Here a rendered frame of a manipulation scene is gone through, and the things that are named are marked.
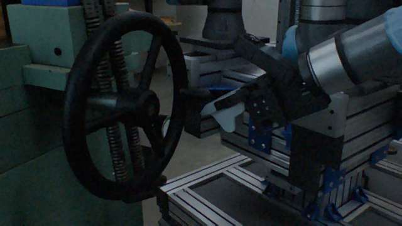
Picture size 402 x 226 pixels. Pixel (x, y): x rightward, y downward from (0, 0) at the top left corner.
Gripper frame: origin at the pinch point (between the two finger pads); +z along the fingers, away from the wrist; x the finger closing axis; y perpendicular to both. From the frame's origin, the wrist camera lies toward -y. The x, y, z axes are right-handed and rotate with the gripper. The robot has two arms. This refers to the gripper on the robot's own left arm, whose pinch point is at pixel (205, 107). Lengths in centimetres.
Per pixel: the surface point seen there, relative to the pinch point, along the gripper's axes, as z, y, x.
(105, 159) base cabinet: 28.1, 1.2, -1.1
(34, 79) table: 14.7, -16.3, -17.4
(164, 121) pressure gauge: 20.0, 0.0, 12.8
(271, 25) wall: 86, -25, 329
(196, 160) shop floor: 95, 36, 116
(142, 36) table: 15.8, -19.9, 14.5
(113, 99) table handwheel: 6.6, -8.1, -12.7
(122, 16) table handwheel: -3.6, -17.1, -14.1
